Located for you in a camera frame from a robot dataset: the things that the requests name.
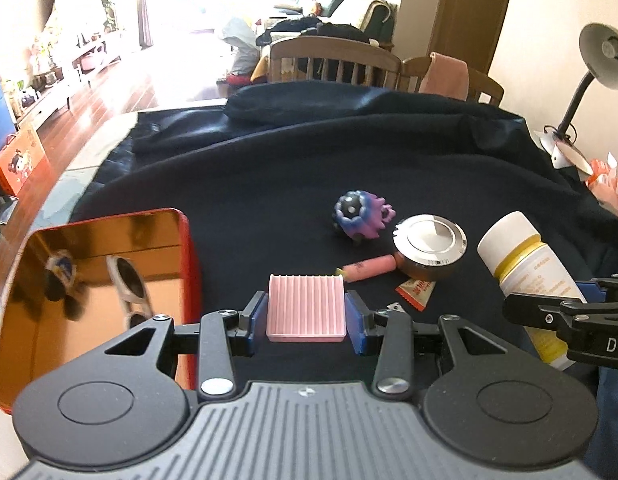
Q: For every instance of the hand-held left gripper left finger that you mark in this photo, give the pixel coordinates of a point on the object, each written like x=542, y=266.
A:
x=258, y=320

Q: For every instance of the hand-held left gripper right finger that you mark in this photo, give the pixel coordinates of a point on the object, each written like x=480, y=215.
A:
x=355, y=321

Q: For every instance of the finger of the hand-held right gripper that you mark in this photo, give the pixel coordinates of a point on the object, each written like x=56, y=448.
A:
x=539, y=312
x=606, y=290

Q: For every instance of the pink ribbed square block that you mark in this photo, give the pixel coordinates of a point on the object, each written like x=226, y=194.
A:
x=306, y=307

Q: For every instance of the pink marker pen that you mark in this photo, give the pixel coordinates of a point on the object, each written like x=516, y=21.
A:
x=371, y=266

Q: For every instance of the white bottle with yellow label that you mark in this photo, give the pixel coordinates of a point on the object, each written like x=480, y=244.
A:
x=519, y=255

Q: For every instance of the purple round toy figure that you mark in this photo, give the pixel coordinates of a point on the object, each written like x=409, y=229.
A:
x=359, y=212

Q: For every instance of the red tin box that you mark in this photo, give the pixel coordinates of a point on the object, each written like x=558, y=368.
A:
x=89, y=270

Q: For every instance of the small silver wrapper piece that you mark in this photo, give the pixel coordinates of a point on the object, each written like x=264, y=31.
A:
x=391, y=306

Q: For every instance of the red sachet packet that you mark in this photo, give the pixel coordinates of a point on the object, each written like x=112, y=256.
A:
x=416, y=294

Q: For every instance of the orange snack packet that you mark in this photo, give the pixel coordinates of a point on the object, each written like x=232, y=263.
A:
x=606, y=180

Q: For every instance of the round silver metal tin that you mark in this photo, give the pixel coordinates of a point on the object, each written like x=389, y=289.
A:
x=429, y=235

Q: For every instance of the dark navy cloth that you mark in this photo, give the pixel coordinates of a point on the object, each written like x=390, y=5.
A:
x=289, y=170

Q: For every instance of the wooden chair with towel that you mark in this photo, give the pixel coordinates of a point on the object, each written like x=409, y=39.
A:
x=486, y=87

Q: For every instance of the grey gooseneck desk lamp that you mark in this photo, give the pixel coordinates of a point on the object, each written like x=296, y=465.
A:
x=596, y=55

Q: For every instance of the pink towel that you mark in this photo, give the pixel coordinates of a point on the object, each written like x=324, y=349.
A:
x=444, y=75

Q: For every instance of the wooden slatted chair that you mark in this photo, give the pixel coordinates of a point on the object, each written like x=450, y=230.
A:
x=334, y=50

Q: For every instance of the white plastic bag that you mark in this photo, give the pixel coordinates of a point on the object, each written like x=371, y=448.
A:
x=239, y=40

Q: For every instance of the orange cardboard box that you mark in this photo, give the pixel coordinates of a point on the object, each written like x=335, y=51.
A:
x=19, y=160

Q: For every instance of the pile of dark clothes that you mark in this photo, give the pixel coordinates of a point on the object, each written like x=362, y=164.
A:
x=314, y=25

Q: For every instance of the white low cabinet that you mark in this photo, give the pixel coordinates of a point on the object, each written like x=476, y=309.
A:
x=64, y=90

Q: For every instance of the wooden door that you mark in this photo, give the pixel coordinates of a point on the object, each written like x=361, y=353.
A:
x=469, y=10

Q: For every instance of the green sofa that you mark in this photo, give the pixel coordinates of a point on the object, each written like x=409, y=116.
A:
x=334, y=2

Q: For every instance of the grey curtain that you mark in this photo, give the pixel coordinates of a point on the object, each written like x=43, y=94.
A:
x=144, y=5

